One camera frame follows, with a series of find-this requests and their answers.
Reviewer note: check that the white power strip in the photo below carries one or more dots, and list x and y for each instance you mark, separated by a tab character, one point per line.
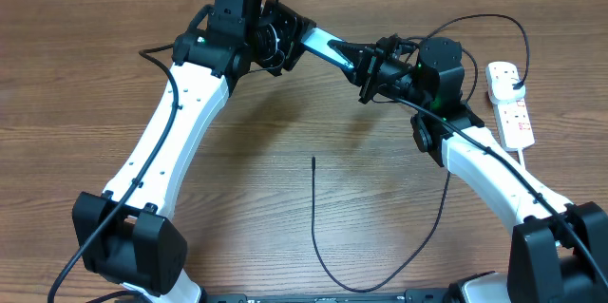
512	119

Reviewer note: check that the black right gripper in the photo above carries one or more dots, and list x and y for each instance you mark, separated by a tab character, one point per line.
368	63

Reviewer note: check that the Galaxy smartphone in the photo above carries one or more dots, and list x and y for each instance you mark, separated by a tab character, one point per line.
316	41

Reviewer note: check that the white USB charger plug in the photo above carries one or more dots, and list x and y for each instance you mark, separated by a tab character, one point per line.
501	89

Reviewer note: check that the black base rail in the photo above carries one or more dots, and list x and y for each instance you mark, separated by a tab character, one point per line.
428	295

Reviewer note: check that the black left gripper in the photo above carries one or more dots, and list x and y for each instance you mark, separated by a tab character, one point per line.
292	25

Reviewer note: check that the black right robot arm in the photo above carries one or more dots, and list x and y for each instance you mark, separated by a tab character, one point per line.
558	249

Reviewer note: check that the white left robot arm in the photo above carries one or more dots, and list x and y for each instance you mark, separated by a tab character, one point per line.
126	234

